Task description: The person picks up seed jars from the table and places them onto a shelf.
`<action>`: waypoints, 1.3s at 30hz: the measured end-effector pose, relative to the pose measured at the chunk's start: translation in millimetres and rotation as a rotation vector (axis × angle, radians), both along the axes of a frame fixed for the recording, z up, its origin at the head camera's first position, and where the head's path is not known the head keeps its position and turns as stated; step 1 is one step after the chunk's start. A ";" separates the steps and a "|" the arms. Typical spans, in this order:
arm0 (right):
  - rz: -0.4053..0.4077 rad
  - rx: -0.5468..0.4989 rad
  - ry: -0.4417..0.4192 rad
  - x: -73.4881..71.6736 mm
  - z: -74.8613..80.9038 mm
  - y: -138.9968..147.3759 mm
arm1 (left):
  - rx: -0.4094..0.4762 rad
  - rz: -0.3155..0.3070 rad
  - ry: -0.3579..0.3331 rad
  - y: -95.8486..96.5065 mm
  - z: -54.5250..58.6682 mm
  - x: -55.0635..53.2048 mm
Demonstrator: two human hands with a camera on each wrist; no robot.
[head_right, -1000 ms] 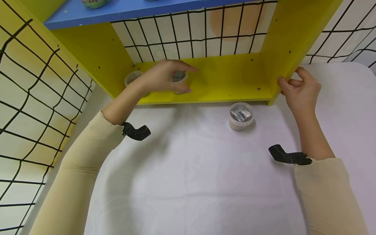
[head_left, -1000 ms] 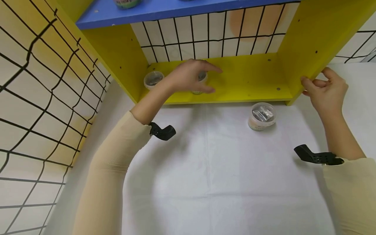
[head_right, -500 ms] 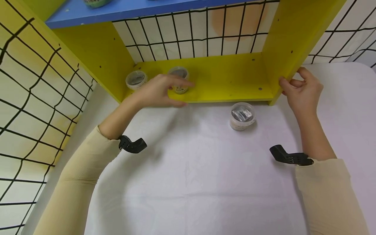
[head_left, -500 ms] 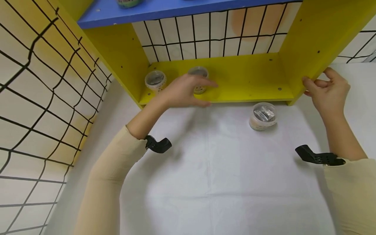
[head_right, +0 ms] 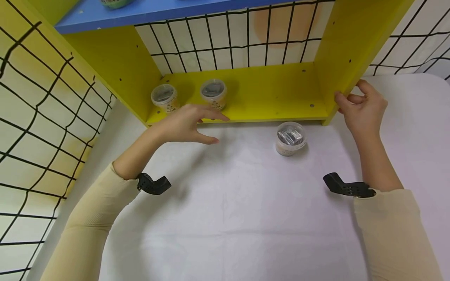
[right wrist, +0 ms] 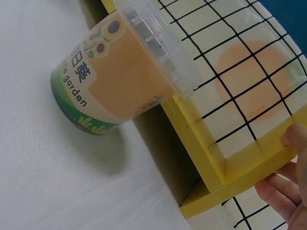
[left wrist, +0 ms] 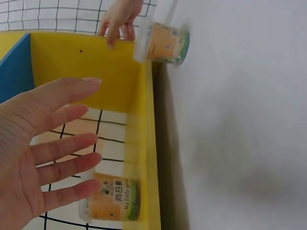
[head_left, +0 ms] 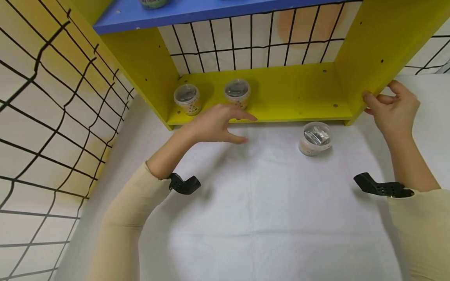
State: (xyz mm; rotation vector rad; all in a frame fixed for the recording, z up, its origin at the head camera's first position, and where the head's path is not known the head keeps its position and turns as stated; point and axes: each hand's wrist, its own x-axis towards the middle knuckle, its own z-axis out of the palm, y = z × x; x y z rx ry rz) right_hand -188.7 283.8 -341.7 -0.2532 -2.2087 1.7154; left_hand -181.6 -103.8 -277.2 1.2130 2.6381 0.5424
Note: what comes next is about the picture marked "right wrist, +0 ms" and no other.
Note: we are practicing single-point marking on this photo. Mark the yellow tray with grid print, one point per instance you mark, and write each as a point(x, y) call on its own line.
point(239, 143)

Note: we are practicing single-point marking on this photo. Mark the person's right fingers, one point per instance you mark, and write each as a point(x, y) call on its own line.
point(283, 191)

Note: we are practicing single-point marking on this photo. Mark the person's right thumb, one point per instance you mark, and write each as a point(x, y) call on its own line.
point(297, 137)

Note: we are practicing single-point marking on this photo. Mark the sunflower label cup, clear lid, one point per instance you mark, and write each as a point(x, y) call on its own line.
point(120, 79)

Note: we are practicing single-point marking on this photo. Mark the person's right hand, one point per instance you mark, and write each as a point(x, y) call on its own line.
point(296, 191)

